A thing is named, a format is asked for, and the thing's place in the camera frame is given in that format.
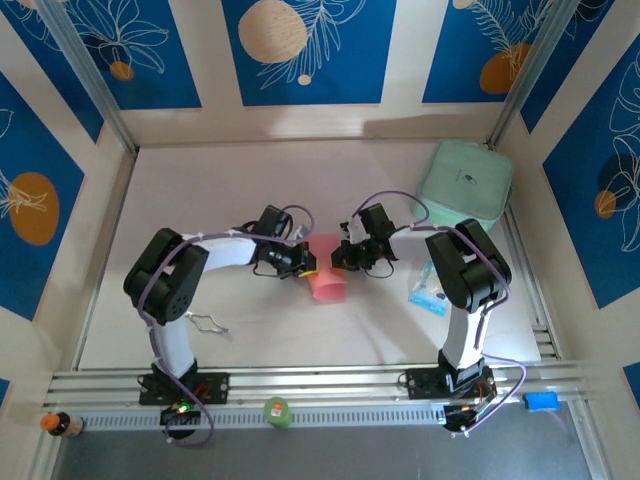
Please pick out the pink square paper sheet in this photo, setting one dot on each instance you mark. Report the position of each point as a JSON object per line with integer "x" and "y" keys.
{"x": 327, "y": 290}

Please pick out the mint green zip pouch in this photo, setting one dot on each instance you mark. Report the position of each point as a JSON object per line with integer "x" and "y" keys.
{"x": 465, "y": 180}

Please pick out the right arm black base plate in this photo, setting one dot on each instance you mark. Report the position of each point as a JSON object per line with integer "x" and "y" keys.
{"x": 420, "y": 382}

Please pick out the aluminium frame post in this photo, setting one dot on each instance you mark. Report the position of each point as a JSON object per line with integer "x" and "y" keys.
{"x": 85, "y": 70}
{"x": 530, "y": 75}

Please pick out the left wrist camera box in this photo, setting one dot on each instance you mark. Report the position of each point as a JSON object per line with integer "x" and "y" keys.
{"x": 302, "y": 233}

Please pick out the brown bottle orange cap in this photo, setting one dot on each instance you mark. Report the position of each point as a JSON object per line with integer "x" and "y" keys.
{"x": 62, "y": 424}

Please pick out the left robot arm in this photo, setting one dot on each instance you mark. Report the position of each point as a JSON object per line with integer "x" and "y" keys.
{"x": 165, "y": 280}

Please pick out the blue snack packet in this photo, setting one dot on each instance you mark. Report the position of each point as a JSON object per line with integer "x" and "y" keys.
{"x": 424, "y": 297}

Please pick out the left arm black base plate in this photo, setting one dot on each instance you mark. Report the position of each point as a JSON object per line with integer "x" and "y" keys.
{"x": 215, "y": 387}

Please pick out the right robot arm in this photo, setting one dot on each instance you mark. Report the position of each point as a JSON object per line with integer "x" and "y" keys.
{"x": 470, "y": 270}

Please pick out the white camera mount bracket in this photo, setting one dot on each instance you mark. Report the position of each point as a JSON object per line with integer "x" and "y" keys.
{"x": 357, "y": 231}

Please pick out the aluminium mounting rail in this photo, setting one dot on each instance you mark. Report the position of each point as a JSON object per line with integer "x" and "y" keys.
{"x": 325, "y": 382}

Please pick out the blue box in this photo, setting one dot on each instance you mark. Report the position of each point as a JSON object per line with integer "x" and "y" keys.
{"x": 541, "y": 401}

